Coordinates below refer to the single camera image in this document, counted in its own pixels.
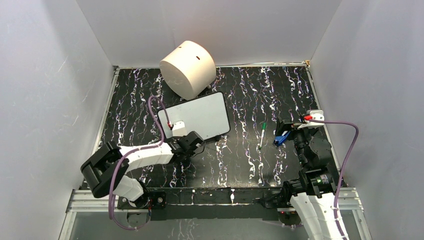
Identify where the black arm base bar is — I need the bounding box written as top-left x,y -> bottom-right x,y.
117,187 -> 301,225

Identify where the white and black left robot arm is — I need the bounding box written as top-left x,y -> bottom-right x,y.
80,131 -> 204,208

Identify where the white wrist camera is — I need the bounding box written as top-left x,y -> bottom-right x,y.
171,120 -> 187,137
297,109 -> 325,130

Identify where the black framed whiteboard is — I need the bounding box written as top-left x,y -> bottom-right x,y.
157,91 -> 231,140

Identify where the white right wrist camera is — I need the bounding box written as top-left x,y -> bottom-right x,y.
297,109 -> 325,130

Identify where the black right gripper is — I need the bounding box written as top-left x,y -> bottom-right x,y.
274,115 -> 317,167

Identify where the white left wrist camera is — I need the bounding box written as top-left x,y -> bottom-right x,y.
171,120 -> 187,137

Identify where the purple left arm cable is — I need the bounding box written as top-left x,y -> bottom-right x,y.
108,96 -> 173,231

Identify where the blue stapler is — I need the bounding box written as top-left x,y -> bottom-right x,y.
273,131 -> 291,147

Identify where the cream cylindrical container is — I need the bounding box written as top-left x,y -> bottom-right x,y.
159,40 -> 216,100

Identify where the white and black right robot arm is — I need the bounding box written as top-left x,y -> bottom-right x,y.
273,110 -> 349,240

